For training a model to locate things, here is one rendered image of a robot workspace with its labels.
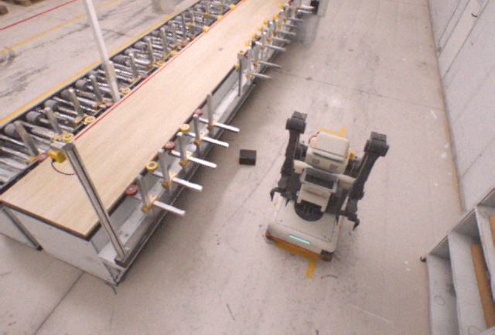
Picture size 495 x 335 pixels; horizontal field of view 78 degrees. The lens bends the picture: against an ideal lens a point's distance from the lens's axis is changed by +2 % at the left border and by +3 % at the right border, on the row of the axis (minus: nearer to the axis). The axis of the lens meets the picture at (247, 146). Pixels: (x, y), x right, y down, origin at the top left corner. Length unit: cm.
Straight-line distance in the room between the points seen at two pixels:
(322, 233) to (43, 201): 217
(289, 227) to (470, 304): 134
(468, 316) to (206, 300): 185
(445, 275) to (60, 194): 312
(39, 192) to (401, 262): 304
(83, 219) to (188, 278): 108
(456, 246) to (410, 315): 68
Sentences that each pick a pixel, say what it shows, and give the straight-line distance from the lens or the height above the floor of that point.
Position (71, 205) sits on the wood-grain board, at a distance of 236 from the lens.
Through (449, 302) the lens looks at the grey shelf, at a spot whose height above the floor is 14.
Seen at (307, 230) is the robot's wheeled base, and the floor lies 28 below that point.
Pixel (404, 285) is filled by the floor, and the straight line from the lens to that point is 322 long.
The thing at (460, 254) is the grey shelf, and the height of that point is 52.
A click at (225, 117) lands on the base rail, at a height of 70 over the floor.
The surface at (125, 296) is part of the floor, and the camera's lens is 293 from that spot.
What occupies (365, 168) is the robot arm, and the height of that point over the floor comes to 145.
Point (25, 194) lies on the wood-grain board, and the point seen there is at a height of 90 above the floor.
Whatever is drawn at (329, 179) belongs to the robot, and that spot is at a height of 105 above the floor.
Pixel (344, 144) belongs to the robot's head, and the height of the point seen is 137.
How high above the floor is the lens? 264
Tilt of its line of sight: 44 degrees down
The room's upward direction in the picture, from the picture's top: 4 degrees clockwise
